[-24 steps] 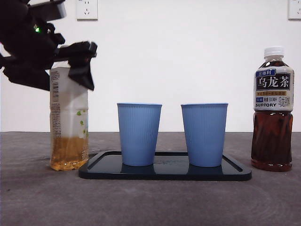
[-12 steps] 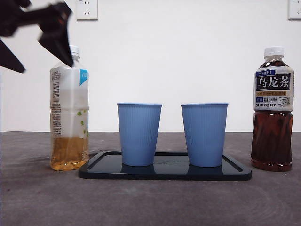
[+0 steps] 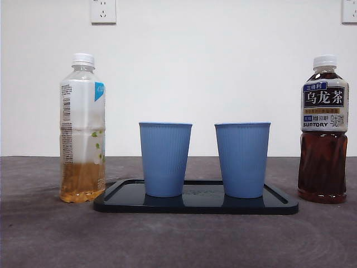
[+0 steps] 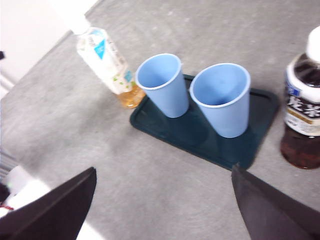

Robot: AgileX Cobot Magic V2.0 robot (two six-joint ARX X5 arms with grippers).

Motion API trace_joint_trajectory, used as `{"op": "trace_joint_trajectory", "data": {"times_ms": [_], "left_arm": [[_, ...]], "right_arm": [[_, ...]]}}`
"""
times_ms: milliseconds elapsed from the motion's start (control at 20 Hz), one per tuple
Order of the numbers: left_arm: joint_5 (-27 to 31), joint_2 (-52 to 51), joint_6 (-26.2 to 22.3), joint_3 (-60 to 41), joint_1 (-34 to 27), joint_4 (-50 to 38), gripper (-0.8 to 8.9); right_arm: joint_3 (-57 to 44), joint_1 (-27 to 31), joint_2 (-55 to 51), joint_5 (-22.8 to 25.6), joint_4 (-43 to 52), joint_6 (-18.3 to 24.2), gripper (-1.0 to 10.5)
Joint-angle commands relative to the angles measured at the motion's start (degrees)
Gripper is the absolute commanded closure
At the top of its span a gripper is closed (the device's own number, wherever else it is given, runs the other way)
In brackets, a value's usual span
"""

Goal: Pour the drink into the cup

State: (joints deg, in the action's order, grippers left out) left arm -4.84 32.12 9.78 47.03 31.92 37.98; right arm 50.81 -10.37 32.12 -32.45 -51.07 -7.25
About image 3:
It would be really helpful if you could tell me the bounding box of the dark blue flat tray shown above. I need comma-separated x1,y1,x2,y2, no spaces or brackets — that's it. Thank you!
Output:
93,179,299,215

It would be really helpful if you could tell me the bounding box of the white wall socket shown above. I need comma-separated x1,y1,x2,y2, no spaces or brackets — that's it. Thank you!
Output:
341,0,357,24
90,0,117,25

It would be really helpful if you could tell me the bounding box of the dark oolong tea bottle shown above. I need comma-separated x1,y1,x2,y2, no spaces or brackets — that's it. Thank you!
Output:
297,54,350,204

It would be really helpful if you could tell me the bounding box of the jasmine tea bottle white label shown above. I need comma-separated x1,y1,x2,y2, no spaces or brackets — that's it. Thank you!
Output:
59,52,107,204

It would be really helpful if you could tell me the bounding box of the blue ribbed plastic cup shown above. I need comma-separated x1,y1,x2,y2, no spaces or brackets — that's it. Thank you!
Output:
138,121,193,198
214,121,271,199

